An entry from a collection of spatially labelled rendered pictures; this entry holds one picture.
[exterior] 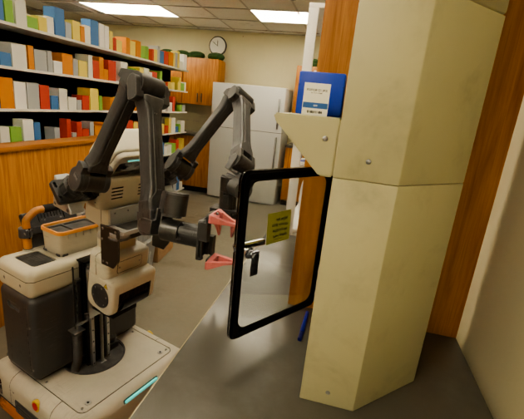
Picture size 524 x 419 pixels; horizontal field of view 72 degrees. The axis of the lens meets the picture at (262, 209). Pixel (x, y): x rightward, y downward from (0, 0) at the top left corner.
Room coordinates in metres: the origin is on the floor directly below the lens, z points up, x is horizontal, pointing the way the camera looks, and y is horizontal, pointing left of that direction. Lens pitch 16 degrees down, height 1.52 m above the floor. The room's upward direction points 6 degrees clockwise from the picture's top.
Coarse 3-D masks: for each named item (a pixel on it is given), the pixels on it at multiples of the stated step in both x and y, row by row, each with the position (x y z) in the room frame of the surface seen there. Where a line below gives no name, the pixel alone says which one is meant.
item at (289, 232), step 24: (288, 168) 0.81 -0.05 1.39; (264, 192) 0.77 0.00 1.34; (288, 192) 0.82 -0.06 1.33; (312, 192) 0.88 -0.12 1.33; (264, 216) 0.77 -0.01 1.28; (288, 216) 0.83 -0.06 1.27; (312, 216) 0.89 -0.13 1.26; (264, 240) 0.78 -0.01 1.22; (288, 240) 0.83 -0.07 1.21; (312, 240) 0.90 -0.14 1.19; (264, 264) 0.78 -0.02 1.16; (288, 264) 0.84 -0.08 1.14; (312, 264) 0.91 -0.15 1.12; (264, 288) 0.79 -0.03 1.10; (288, 288) 0.85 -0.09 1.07; (240, 312) 0.74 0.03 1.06; (264, 312) 0.80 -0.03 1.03
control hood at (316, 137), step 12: (276, 120) 0.65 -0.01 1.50; (288, 120) 0.65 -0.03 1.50; (300, 120) 0.64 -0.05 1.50; (312, 120) 0.64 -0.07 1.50; (324, 120) 0.63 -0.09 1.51; (336, 120) 0.63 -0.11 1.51; (288, 132) 0.65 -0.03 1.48; (300, 132) 0.64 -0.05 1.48; (312, 132) 0.64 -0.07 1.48; (324, 132) 0.63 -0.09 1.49; (336, 132) 0.63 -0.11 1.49; (300, 144) 0.64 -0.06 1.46; (312, 144) 0.64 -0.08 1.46; (324, 144) 0.63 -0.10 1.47; (336, 144) 0.63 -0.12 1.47; (312, 156) 0.64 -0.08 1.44; (324, 156) 0.63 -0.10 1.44; (324, 168) 0.63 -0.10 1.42
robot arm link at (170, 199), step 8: (168, 192) 0.86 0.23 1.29; (176, 192) 0.88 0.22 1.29; (168, 200) 0.86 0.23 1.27; (176, 200) 0.85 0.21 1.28; (184, 200) 0.86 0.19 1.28; (160, 208) 0.88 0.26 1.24; (168, 208) 0.85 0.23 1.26; (176, 208) 0.85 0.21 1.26; (184, 208) 0.86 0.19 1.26; (160, 216) 0.88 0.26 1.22; (176, 216) 0.85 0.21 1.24; (184, 216) 0.86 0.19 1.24; (144, 224) 0.87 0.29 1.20; (152, 224) 0.86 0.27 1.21; (144, 232) 0.87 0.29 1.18; (152, 232) 0.86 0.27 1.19
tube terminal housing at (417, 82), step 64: (384, 0) 0.62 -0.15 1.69; (448, 0) 0.62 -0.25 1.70; (384, 64) 0.62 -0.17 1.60; (448, 64) 0.64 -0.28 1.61; (384, 128) 0.61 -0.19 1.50; (448, 128) 0.66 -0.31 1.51; (384, 192) 0.61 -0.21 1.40; (448, 192) 0.69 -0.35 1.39; (384, 256) 0.61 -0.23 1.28; (320, 320) 0.62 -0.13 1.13; (384, 320) 0.63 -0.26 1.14; (320, 384) 0.62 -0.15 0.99; (384, 384) 0.65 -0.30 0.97
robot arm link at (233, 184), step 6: (234, 156) 1.15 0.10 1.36; (228, 162) 1.16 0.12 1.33; (234, 162) 1.14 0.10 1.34; (228, 168) 1.13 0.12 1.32; (234, 174) 1.18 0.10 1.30; (240, 174) 1.10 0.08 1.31; (234, 180) 1.09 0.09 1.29; (228, 186) 1.09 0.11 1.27; (234, 186) 1.06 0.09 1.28; (228, 192) 1.10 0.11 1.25; (234, 192) 1.06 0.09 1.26
